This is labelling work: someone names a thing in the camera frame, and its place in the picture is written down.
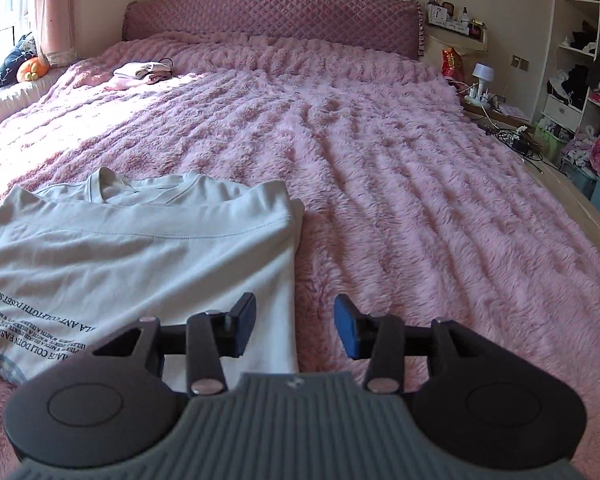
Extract orange plush toy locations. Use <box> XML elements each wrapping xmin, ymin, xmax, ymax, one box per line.
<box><xmin>17</xmin><ymin>56</ymin><xmax>50</xmax><ymax>82</ymax></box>

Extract white open wardrobe shelf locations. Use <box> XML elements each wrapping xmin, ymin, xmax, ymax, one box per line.
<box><xmin>536</xmin><ymin>0</ymin><xmax>600</xmax><ymax>212</ymax></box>

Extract small folded pink clothes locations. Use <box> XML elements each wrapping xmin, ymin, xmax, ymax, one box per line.
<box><xmin>109</xmin><ymin>62</ymin><xmax>173</xmax><ymax>90</ymax></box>

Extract navy patterned pillow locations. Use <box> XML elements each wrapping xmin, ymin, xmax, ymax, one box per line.
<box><xmin>0</xmin><ymin>32</ymin><xmax>38</xmax><ymax>88</ymax></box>

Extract purple quilted headboard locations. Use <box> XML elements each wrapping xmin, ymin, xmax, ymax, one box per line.
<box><xmin>122</xmin><ymin>0</ymin><xmax>425</xmax><ymax>60</ymax></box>

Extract white Nevada sweatshirt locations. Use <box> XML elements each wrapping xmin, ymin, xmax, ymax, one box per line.
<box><xmin>0</xmin><ymin>168</ymin><xmax>303</xmax><ymax>385</ymax></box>

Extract wooden nightstand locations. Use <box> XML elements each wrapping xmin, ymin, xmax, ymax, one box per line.
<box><xmin>460</xmin><ymin>101</ymin><xmax>530</xmax><ymax>128</ymax></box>

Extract white bedside lamp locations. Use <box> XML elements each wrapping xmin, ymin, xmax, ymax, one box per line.
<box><xmin>467</xmin><ymin>63</ymin><xmax>495</xmax><ymax>106</ymax></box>

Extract pink fluffy bed blanket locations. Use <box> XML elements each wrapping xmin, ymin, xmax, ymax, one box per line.
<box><xmin>0</xmin><ymin>32</ymin><xmax>600</xmax><ymax>479</ymax></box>

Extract red snack bag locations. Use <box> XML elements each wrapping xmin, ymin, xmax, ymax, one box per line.
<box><xmin>441</xmin><ymin>47</ymin><xmax>465</xmax><ymax>86</ymax></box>

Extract pink curtain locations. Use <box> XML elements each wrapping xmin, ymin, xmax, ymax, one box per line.
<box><xmin>29</xmin><ymin>0</ymin><xmax>78</xmax><ymax>67</ymax></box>

